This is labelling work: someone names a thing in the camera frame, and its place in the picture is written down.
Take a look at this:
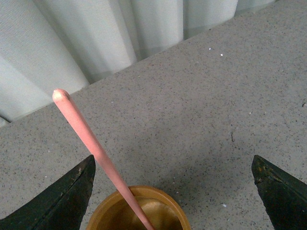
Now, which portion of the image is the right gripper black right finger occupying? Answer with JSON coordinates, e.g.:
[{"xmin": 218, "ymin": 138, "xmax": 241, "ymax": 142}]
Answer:
[{"xmin": 251, "ymin": 155, "xmax": 307, "ymax": 230}]

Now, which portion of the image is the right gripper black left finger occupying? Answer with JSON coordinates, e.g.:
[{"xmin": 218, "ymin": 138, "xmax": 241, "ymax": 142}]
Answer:
[{"xmin": 0, "ymin": 155, "xmax": 95, "ymax": 230}]

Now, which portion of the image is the pink chopstick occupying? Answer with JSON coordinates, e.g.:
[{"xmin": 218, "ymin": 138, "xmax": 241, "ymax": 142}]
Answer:
[{"xmin": 52, "ymin": 89, "xmax": 154, "ymax": 230}]

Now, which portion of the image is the bamboo chopstick holder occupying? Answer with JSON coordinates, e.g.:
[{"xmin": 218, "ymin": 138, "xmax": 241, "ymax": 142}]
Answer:
[{"xmin": 86, "ymin": 185, "xmax": 191, "ymax": 230}]

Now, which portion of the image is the white pleated curtain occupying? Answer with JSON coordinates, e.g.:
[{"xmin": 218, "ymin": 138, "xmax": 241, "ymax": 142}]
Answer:
[{"xmin": 0, "ymin": 0, "xmax": 271, "ymax": 126}]

